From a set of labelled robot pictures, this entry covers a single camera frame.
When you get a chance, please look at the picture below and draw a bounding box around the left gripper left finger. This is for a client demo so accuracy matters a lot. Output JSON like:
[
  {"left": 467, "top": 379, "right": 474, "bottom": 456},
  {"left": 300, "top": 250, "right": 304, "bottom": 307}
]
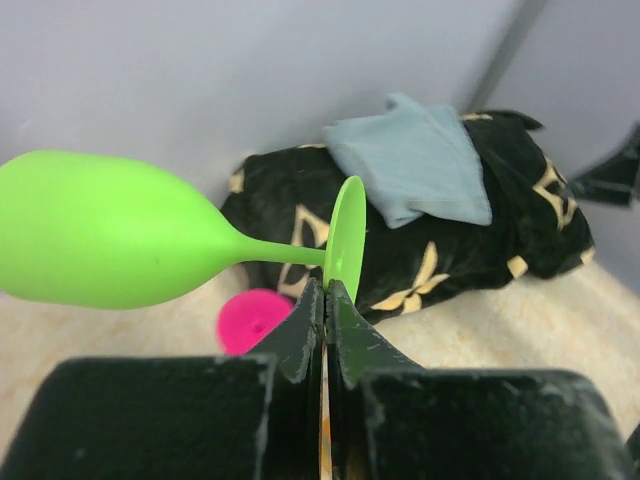
[{"left": 1, "top": 280, "right": 324, "bottom": 479}]

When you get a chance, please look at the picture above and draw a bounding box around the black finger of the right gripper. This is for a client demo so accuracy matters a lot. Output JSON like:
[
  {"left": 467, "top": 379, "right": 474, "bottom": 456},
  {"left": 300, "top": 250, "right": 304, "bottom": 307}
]
[{"left": 567, "top": 122, "right": 639, "bottom": 206}]

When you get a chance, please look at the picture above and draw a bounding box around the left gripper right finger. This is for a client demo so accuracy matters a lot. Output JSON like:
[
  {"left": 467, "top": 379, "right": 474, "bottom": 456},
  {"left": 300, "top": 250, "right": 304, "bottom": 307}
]
[{"left": 326, "top": 281, "right": 630, "bottom": 479}]

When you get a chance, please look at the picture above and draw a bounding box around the green wine glass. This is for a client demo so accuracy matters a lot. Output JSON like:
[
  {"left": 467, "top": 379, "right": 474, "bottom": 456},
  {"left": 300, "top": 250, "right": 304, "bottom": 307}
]
[{"left": 1, "top": 150, "right": 366, "bottom": 310}]

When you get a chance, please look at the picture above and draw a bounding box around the pink wine glass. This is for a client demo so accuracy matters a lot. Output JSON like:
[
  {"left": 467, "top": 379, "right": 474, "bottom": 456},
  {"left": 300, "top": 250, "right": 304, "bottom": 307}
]
[{"left": 216, "top": 289, "right": 294, "bottom": 355}]

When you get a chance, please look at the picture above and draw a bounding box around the light blue folded towel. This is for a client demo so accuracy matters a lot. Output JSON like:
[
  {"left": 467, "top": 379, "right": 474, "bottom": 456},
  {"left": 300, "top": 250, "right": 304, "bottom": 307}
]
[{"left": 323, "top": 93, "right": 493, "bottom": 229}]

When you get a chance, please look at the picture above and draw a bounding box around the black patterned blanket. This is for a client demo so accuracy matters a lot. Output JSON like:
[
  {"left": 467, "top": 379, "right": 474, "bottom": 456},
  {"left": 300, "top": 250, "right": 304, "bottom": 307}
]
[{"left": 221, "top": 110, "right": 595, "bottom": 323}]

